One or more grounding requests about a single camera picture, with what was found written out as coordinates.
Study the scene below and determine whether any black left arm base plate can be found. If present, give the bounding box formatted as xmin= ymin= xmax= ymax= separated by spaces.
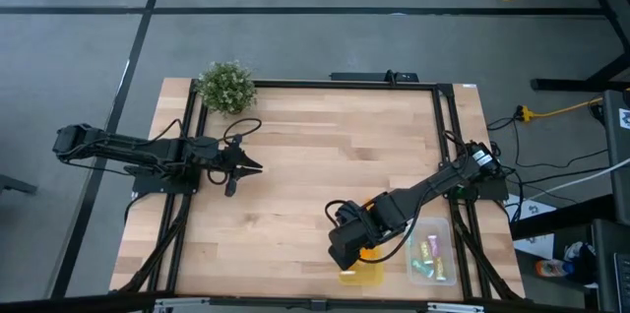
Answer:
xmin=131 ymin=167 xmax=202 ymax=196

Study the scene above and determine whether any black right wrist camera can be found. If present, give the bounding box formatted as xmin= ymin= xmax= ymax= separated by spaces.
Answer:
xmin=334 ymin=200 xmax=368 ymax=229

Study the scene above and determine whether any orange drink bottle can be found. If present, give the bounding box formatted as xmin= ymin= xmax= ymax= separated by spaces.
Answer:
xmin=535 ymin=259 xmax=576 ymax=280

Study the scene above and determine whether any teal pill bottle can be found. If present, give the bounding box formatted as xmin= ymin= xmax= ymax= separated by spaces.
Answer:
xmin=410 ymin=258 xmax=434 ymax=279

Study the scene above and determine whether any black equipment cabinet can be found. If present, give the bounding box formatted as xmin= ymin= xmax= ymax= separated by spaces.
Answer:
xmin=602 ymin=90 xmax=630 ymax=225

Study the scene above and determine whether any grey stand foot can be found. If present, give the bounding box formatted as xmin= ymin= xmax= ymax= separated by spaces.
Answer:
xmin=0 ymin=173 xmax=38 ymax=197

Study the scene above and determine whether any black side desk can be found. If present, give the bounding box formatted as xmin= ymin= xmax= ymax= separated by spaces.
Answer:
xmin=511 ymin=194 xmax=630 ymax=313

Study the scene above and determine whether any black aluminium table frame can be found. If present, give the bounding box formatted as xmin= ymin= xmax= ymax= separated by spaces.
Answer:
xmin=117 ymin=79 xmax=524 ymax=304

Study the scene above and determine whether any green potted plant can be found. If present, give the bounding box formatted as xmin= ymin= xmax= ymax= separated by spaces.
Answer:
xmin=196 ymin=60 xmax=259 ymax=117

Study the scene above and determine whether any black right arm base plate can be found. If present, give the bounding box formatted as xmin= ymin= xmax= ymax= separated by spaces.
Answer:
xmin=445 ymin=177 xmax=510 ymax=202

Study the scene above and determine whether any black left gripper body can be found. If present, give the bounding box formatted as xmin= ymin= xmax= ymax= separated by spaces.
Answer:
xmin=215 ymin=147 xmax=248 ymax=183

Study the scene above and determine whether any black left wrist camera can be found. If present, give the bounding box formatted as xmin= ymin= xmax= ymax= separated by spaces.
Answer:
xmin=226 ymin=131 xmax=245 ymax=155

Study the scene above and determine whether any black bar device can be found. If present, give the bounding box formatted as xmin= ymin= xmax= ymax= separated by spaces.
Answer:
xmin=329 ymin=71 xmax=420 ymax=84

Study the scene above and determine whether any clear plastic bin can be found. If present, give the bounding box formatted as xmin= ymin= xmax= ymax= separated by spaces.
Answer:
xmin=404 ymin=217 xmax=459 ymax=287

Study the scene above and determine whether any yellow plastic bin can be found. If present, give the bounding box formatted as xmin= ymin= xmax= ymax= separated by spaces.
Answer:
xmin=337 ymin=233 xmax=385 ymax=287

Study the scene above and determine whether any black front crossbar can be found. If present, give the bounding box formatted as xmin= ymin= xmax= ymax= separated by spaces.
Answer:
xmin=0 ymin=291 xmax=630 ymax=313

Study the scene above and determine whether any black desk leg frame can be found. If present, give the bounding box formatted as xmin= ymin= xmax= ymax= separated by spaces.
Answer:
xmin=530 ymin=0 xmax=630 ymax=93

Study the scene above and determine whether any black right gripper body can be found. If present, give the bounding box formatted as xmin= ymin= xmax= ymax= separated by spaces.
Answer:
xmin=328 ymin=220 xmax=383 ymax=272

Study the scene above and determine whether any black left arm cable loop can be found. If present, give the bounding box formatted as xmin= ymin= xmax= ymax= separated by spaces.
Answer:
xmin=222 ymin=117 xmax=263 ymax=146

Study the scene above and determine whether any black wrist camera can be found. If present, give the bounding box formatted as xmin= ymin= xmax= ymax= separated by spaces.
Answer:
xmin=226 ymin=131 xmax=245 ymax=155
xmin=334 ymin=200 xmax=368 ymax=229

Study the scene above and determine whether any white printed paper sheet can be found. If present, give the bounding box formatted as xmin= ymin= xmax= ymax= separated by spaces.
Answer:
xmin=506 ymin=193 xmax=557 ymax=221
xmin=511 ymin=233 xmax=556 ymax=261

